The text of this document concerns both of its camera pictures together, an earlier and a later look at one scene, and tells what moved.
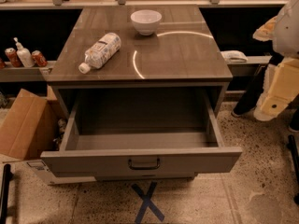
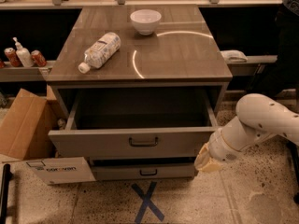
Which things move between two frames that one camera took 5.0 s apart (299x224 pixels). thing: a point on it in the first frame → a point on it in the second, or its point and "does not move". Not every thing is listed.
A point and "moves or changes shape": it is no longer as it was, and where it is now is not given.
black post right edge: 291,146 does not move
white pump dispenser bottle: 24,55 does not move
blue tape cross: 147,203 does not move
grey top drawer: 141,133 moves or changes shape
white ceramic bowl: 146,21 does not move
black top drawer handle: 136,167 → 143,144
